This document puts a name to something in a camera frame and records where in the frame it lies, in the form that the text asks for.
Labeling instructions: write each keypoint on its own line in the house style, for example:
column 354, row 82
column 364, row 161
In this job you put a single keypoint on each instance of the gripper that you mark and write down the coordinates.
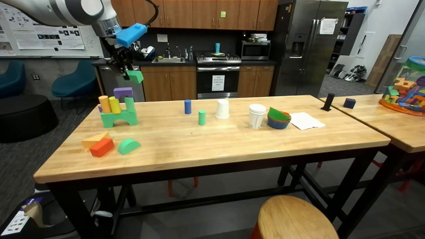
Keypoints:
column 114, row 44

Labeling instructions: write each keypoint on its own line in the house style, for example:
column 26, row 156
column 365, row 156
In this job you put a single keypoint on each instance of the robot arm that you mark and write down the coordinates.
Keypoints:
column 66, row 10

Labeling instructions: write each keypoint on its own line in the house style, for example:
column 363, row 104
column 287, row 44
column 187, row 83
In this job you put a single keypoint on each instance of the dish rack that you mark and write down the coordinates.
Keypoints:
column 147, row 53

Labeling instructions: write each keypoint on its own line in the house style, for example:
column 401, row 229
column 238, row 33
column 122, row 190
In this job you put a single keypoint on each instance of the steel dishwasher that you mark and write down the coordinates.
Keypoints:
column 111, row 84

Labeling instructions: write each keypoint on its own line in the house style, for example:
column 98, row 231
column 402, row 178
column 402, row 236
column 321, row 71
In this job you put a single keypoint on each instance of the purple foam arch block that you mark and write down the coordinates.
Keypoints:
column 123, row 91

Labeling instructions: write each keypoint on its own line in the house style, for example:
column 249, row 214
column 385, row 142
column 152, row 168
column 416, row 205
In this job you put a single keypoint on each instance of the green foam rectangular block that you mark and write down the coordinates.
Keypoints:
column 129, row 104

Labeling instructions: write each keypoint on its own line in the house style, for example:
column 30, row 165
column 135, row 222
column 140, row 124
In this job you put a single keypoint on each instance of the kitchen sink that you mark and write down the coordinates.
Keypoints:
column 168, row 60

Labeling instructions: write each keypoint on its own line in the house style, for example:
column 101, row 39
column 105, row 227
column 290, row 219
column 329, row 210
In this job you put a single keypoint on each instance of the kitchen tap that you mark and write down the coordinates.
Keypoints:
column 168, row 49

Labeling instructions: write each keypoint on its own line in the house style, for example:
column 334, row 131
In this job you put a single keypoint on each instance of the yellow foam cylinder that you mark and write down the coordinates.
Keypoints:
column 115, row 105

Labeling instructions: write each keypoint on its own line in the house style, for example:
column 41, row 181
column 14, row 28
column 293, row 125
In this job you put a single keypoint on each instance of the orange foam cylinder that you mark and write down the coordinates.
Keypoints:
column 104, row 104

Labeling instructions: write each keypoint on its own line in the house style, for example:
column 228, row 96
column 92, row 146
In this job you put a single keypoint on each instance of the wooden base cabinet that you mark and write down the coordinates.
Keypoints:
column 255, row 81
column 169, row 84

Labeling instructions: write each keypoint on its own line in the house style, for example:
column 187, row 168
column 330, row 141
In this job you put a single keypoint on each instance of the green foam arch block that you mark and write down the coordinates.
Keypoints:
column 119, row 116

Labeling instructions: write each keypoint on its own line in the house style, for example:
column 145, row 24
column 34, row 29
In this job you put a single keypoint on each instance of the blue chair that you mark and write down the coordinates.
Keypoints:
column 74, row 83
column 11, row 79

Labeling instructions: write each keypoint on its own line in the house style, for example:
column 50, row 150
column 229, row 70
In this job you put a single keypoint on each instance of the blue foam cylinder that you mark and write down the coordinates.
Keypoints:
column 188, row 107

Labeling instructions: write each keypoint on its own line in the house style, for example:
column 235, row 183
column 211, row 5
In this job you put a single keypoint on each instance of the yellow foam wedge block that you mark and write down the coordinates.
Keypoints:
column 94, row 140

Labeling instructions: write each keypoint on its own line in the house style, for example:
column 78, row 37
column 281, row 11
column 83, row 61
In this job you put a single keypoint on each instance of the green foam half-round block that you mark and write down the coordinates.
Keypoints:
column 127, row 146

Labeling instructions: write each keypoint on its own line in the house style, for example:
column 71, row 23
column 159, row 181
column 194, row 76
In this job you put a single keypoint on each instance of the orange foam rectangular block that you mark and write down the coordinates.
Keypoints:
column 102, row 148

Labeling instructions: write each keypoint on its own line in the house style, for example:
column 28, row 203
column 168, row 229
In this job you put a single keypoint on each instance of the blue cup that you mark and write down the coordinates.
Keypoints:
column 217, row 48

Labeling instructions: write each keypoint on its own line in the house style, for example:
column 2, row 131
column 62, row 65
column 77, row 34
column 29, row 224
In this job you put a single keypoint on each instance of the whiteboard with posters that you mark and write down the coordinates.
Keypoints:
column 40, row 33

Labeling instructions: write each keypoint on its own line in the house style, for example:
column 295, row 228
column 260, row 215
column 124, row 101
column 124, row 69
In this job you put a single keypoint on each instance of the steel stove with oven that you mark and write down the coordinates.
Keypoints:
column 218, row 79

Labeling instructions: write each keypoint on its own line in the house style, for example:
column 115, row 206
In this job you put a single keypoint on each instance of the green foam cylinder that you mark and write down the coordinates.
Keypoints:
column 202, row 118

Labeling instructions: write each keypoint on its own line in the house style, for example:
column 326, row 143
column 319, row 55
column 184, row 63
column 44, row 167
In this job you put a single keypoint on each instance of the white paper cup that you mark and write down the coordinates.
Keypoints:
column 222, row 109

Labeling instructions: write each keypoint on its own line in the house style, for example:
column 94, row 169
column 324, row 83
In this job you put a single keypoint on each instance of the black round ottoman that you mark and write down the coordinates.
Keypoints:
column 25, row 116

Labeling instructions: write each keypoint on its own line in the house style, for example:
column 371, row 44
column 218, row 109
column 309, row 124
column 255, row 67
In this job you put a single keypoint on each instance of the steel microwave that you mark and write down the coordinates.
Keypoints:
column 255, row 50

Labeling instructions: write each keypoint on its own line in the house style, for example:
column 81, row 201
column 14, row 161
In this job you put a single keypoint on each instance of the red stool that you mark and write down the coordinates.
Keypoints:
column 182, row 186

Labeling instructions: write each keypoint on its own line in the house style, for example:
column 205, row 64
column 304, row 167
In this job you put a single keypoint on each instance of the stack of paper cups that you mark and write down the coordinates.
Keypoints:
column 256, row 117

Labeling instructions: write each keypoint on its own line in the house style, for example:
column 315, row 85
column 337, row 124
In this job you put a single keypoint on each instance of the stack of plastic bowls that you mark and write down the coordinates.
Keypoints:
column 278, row 120

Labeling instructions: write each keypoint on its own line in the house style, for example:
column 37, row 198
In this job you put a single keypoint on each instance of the steel refrigerator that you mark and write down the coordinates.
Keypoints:
column 308, row 59

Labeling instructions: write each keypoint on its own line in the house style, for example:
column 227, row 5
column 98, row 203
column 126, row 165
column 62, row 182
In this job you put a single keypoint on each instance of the white paper napkin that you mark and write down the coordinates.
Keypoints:
column 305, row 120

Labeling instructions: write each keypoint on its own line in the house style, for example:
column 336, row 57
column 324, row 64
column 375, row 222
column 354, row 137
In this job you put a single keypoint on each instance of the printed leaflet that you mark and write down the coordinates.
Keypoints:
column 18, row 220

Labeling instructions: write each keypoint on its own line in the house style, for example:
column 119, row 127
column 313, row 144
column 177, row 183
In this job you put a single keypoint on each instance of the black cylinder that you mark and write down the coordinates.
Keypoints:
column 328, row 101

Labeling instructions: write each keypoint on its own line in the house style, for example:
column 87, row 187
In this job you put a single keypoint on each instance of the dark shelf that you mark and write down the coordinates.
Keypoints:
column 350, row 36

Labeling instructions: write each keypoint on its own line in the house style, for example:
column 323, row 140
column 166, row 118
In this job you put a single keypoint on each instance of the dark blue cube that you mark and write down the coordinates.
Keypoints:
column 349, row 103

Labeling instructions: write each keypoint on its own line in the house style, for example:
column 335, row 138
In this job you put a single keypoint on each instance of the wooden stool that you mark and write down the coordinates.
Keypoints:
column 292, row 219

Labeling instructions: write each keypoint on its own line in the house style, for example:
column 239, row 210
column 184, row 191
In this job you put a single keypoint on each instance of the toy robot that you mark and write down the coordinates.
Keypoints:
column 357, row 73

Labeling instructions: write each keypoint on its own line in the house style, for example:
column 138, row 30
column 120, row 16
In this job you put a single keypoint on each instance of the leaning wooden board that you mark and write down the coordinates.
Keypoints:
column 383, row 61

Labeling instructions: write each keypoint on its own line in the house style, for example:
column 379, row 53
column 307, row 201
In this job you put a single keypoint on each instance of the wooden table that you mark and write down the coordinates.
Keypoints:
column 391, row 127

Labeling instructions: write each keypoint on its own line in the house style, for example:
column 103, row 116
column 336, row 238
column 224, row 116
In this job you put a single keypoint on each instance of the glass door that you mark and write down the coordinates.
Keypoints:
column 403, row 46

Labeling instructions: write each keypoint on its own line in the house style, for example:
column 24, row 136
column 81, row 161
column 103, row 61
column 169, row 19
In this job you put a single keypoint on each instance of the clear tub of foam blocks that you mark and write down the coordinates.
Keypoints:
column 406, row 89

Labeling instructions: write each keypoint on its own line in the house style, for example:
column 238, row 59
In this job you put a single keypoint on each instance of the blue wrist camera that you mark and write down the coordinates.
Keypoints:
column 131, row 34

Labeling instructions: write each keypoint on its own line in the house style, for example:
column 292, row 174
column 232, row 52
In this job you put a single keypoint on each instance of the row of wooden wall cabinets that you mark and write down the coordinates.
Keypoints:
column 196, row 13

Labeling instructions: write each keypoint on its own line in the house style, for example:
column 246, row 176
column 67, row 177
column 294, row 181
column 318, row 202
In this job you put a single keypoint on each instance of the wall socket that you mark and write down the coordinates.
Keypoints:
column 36, row 77

